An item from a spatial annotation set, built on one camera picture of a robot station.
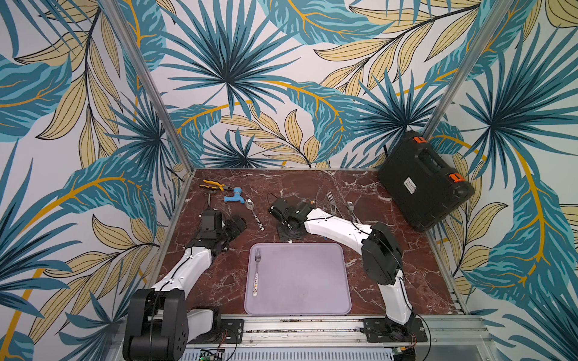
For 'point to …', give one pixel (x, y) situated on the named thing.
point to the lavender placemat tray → (298, 278)
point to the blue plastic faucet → (236, 197)
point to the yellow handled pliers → (220, 186)
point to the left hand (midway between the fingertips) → (239, 228)
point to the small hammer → (208, 201)
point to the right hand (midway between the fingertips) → (285, 233)
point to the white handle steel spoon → (351, 206)
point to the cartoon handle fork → (257, 257)
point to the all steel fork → (332, 200)
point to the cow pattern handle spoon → (249, 204)
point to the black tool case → (424, 188)
